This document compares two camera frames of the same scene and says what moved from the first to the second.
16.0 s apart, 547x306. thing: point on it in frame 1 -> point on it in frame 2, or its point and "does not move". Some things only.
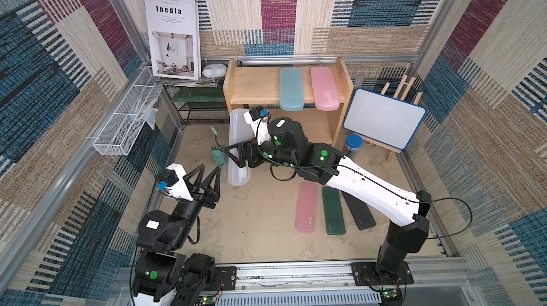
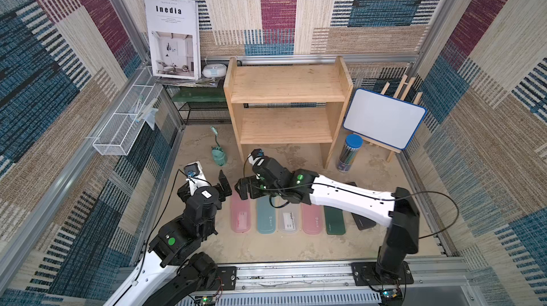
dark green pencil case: [335, 222] does not move
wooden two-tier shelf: [246, 87] does not move
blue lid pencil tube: [353, 142] does not move
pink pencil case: [325, 93] -> [241, 213]
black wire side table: [200, 105] does not move
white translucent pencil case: [240, 131] -> [290, 218]
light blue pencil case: [291, 90] -> [266, 216]
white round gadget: [214, 70] does not move
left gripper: [205, 196] -> [224, 186]
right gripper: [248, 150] -> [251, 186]
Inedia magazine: [174, 34] does not move
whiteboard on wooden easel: [387, 123] does not move
